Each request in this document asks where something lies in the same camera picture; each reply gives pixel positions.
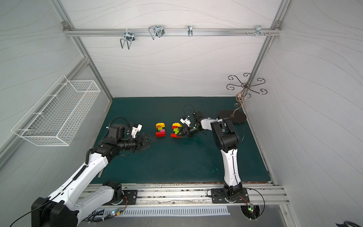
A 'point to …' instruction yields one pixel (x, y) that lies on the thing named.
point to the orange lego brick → (158, 126)
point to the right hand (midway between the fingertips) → (179, 135)
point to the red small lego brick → (174, 127)
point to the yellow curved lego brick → (161, 124)
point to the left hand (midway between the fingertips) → (152, 143)
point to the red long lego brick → (173, 135)
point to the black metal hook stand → (246, 88)
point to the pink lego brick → (162, 130)
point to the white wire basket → (55, 117)
